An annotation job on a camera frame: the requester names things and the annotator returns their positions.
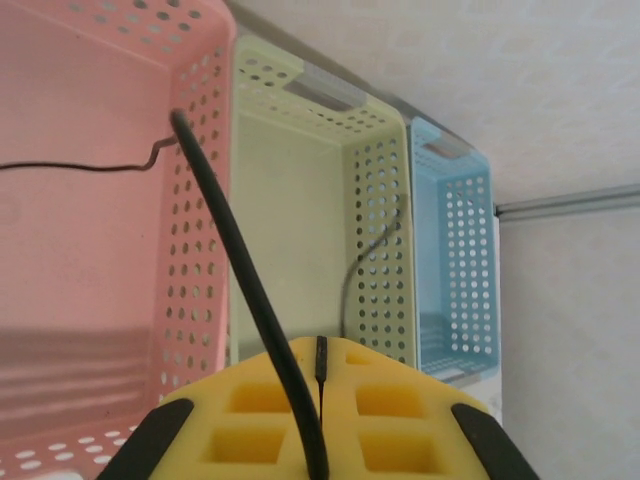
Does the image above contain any black jumper wire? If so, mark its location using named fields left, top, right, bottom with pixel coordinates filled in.
left=169, top=109, right=407, bottom=476
left=0, top=137, right=179, bottom=174

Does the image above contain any aluminium table side rail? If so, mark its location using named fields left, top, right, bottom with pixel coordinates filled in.
left=493, top=183, right=640, bottom=221

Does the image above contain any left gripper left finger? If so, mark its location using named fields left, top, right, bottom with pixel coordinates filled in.
left=99, top=337, right=321, bottom=480

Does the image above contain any blue perforated plastic basket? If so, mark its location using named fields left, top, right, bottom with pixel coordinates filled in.
left=407, top=117, right=501, bottom=386

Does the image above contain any pink perforated plastic basket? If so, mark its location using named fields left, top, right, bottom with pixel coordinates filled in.
left=0, top=0, right=237, bottom=480

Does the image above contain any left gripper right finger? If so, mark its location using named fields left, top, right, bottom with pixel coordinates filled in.
left=319, top=337, right=541, bottom=480

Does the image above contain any green perforated plastic basket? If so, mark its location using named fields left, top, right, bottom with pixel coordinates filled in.
left=227, top=35, right=419, bottom=381

